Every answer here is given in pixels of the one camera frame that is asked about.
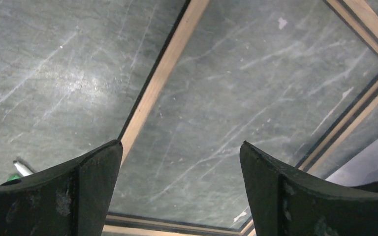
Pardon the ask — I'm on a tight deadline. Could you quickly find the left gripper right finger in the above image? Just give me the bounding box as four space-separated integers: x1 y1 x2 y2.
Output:
240 142 378 236

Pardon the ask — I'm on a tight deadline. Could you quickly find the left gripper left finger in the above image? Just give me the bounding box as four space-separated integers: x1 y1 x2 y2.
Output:
0 140 123 236

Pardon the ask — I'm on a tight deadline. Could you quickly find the green capped marker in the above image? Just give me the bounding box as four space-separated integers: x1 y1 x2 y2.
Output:
7 157 36 181

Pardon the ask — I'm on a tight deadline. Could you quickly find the black wooden picture frame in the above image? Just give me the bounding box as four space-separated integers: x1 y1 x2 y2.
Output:
103 0 378 236

